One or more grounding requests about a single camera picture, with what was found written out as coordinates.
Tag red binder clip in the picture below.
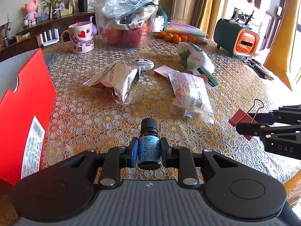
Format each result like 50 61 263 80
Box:
229 99 264 127

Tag small dark glass bottle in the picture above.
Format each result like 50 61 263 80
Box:
138 118 161 170

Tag clear plastic food packet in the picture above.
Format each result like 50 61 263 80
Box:
167 70 215 123

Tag silver foil snack packet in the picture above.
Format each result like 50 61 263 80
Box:
83 61 141 105

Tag white rabbit plush toy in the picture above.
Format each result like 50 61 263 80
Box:
134 59 155 71

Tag chicken sausage pouch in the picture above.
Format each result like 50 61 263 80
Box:
196 66 219 88

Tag pens on table edge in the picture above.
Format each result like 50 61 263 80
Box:
242 57 274 81

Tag yellow wooden chair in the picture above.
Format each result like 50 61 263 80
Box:
264 0 299 90

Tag lace patterned tablecloth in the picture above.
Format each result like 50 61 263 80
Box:
0 31 301 226

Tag green orange tissue box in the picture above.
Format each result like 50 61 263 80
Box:
213 18 260 57

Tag pink sticky note pad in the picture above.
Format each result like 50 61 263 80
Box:
154 65 173 78

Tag red cardboard box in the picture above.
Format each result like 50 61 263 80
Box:
1 49 56 192

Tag grey folded cloth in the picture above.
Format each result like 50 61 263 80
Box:
44 53 59 68

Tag pile of small oranges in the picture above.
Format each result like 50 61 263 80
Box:
158 32 196 44

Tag stack of colourful folders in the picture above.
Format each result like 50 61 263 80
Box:
167 21 208 43

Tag clear tub with apples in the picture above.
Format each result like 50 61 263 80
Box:
95 0 159 48

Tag pink strawberry mug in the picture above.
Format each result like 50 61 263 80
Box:
60 21 94 54

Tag pink toy backpack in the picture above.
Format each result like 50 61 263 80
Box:
89 15 98 35

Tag white wifi router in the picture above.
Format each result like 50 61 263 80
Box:
39 28 60 47

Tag wooden tv cabinet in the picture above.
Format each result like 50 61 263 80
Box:
1 11 94 61

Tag crumpled clear plastic bag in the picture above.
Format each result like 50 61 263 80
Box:
89 0 153 18

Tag black cylindrical speaker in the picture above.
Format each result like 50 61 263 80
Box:
78 0 88 12

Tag pink plush doll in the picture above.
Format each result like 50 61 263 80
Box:
23 0 38 26

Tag small potted grass plant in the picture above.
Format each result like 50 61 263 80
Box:
41 0 63 19

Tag cream photo frame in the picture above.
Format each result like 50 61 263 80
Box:
51 0 74 18

